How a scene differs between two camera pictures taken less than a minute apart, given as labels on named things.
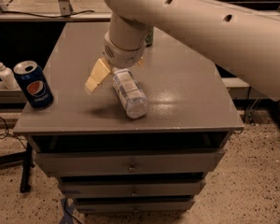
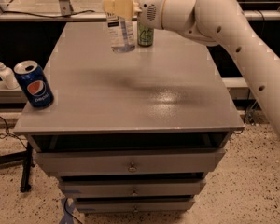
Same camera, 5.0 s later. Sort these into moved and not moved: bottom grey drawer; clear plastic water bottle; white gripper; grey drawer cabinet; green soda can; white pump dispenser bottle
Moved: white gripper; clear plastic water bottle
Not moved: grey drawer cabinet; green soda can; bottom grey drawer; white pump dispenser bottle
